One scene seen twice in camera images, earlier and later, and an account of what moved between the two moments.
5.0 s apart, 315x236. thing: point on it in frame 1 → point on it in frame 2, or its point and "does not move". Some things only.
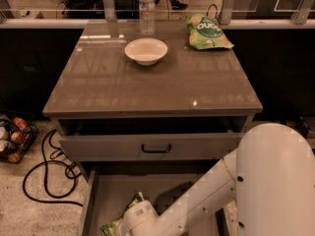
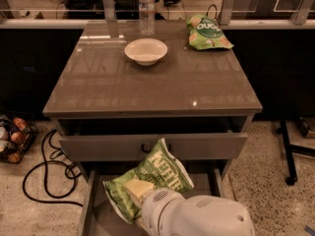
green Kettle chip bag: [112, 228] → [158, 166]
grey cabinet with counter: [99, 90] does not move
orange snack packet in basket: [20, 123] does not move
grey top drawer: [150, 147] does not move
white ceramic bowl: [146, 51] does not move
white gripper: [134, 220] → [157, 205]
